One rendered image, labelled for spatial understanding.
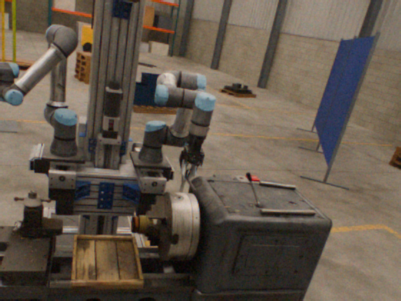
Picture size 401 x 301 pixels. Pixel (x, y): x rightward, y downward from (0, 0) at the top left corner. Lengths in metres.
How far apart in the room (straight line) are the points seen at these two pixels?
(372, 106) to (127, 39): 11.86
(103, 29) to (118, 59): 0.17
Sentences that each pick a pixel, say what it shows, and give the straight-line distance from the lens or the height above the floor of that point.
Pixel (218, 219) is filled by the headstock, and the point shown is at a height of 1.23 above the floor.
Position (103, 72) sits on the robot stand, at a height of 1.61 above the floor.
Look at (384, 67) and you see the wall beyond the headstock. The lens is 13.61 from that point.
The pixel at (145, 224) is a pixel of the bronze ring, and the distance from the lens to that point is 1.66.
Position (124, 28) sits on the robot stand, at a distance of 2.21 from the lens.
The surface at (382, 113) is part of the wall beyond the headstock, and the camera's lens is 13.34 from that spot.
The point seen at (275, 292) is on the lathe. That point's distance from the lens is 1.88.
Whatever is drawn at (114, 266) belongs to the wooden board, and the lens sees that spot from 1.75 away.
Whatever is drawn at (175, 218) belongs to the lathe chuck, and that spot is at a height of 1.18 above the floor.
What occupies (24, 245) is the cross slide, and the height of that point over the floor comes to 0.97.
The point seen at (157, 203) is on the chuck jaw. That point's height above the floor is 1.17.
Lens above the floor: 1.93
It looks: 23 degrees down
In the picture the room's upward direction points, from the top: 12 degrees clockwise
